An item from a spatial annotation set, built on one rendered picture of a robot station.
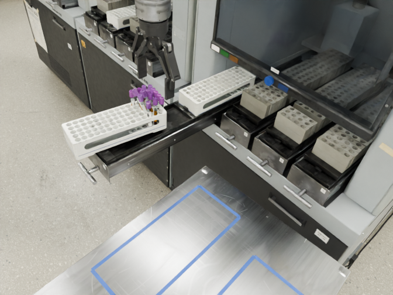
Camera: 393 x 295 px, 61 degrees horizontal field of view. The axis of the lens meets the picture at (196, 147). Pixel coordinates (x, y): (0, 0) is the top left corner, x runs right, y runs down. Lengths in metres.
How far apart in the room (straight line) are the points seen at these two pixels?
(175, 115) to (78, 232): 0.93
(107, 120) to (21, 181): 1.20
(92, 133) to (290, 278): 0.64
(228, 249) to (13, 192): 1.52
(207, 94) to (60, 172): 1.22
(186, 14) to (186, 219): 0.78
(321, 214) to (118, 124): 0.67
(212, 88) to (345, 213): 0.59
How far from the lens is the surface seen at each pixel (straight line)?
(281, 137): 1.11
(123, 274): 0.78
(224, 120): 1.18
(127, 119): 1.02
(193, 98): 1.15
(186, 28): 1.34
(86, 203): 1.95
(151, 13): 0.87
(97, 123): 1.03
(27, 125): 2.52
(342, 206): 1.10
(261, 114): 1.16
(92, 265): 0.80
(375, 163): 1.02
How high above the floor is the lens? 1.52
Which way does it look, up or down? 44 degrees down
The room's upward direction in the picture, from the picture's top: 5 degrees clockwise
